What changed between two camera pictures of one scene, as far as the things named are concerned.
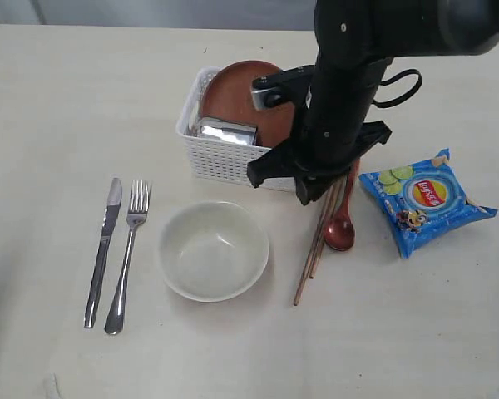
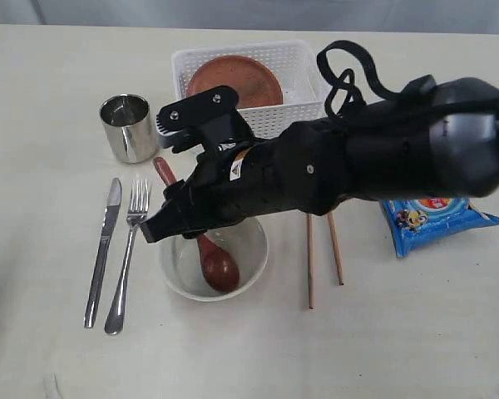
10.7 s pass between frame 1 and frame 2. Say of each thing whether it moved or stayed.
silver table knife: stayed
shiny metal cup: moved
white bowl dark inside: stayed
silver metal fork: stayed
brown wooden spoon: moved
